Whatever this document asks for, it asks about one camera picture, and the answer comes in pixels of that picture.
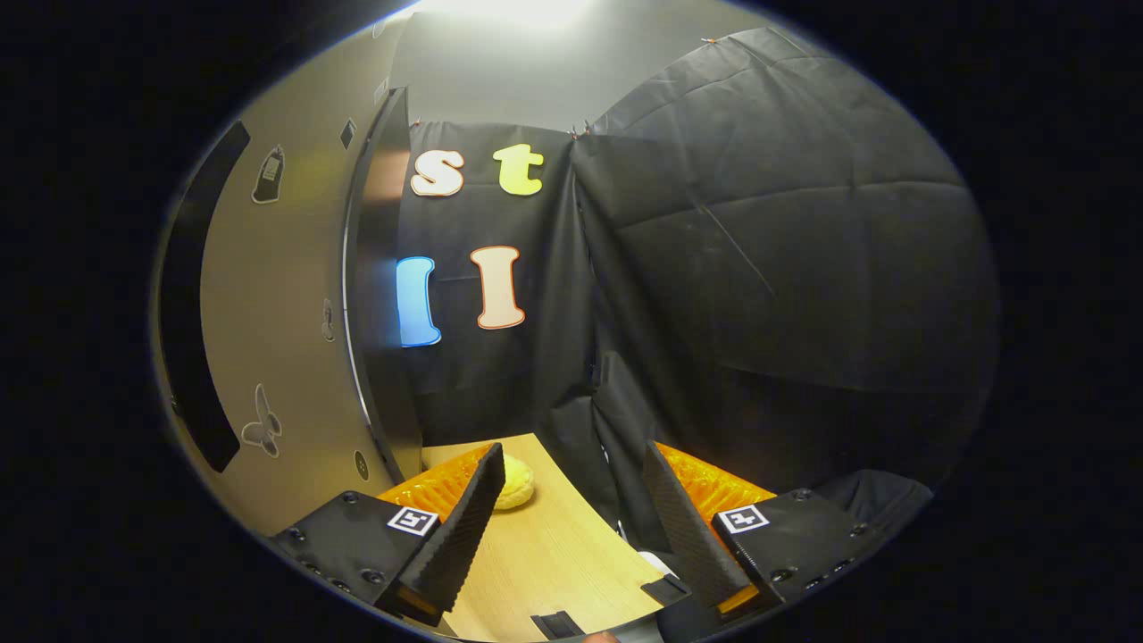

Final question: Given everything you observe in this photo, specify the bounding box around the black cabinet door handle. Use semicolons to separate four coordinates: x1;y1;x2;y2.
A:
159;121;253;474

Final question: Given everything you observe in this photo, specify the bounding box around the yellow round sponge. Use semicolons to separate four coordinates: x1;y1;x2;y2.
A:
493;454;537;512

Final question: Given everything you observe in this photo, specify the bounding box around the grey cabinet door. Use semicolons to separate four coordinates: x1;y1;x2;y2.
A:
152;13;398;537

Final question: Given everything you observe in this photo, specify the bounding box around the black backdrop cloth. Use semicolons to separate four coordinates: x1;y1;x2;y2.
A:
393;27;1001;555

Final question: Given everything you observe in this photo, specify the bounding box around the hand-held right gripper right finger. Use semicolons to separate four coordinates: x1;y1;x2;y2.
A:
641;439;885;619

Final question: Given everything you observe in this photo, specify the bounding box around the bright ceiling light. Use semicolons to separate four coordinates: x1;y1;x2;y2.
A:
420;0;599;28

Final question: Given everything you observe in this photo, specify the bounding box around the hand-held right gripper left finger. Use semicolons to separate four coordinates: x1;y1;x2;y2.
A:
271;442;507;626

